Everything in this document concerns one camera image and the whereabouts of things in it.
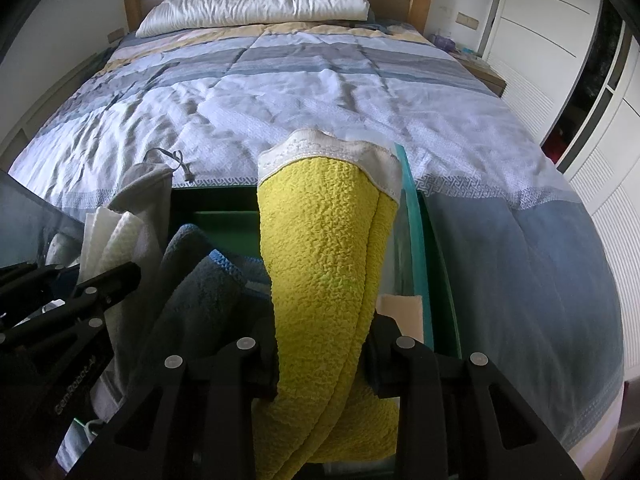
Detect green translucent storage bin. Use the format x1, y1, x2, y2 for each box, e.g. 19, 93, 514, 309
70, 142, 463, 480

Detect white pillow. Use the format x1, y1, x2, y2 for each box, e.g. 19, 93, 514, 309
136, 0, 372, 39

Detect wooden nightstand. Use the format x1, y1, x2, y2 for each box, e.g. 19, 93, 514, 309
447, 42, 507, 99

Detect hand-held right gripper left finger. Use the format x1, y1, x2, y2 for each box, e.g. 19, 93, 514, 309
65, 317, 281, 480

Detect beige cloth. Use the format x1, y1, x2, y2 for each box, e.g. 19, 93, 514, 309
375, 294, 425, 343

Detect white wardrobe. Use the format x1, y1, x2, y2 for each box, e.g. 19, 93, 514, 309
477, 0, 640, 246

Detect grey white towel blue trim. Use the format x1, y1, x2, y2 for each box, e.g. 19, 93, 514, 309
115, 222, 281, 411

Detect striped blue grey quilt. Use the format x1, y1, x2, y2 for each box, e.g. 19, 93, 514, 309
10, 19, 626, 466

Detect white waffle cloth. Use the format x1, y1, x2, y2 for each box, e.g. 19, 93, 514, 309
80, 206, 161, 288

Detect light grey cloth with loop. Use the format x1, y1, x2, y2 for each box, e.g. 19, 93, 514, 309
97, 147, 193, 423

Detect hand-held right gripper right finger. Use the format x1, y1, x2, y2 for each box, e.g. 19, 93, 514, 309
370, 312, 583, 480

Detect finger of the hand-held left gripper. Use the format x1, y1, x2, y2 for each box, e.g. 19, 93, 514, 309
0, 261, 142, 328
0, 307, 111, 356

